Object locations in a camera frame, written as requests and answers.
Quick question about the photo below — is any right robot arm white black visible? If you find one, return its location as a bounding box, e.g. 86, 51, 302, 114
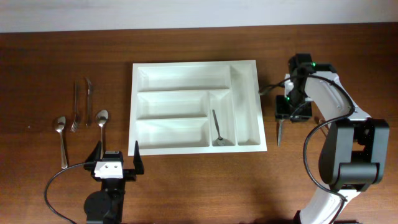
275, 54, 389, 223

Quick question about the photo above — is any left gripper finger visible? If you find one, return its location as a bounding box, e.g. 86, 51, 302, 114
85, 141, 102, 162
133, 141, 144, 174

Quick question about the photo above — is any small dark teaspoon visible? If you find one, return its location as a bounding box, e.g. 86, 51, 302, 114
212, 110, 226, 146

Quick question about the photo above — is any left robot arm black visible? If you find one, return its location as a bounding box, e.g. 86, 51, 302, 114
83, 142, 144, 224

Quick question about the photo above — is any white plastic cutlery tray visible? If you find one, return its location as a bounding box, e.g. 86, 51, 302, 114
128, 60, 267, 156

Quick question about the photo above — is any silver spoon near left gripper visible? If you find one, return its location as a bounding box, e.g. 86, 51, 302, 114
95, 110, 109, 158

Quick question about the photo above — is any silver spoon far left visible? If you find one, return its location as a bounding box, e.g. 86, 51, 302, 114
54, 116, 68, 169

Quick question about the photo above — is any silver fork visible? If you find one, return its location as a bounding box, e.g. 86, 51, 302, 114
71, 81, 80, 133

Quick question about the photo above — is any silver butter knife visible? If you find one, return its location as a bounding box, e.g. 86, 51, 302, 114
85, 77, 93, 127

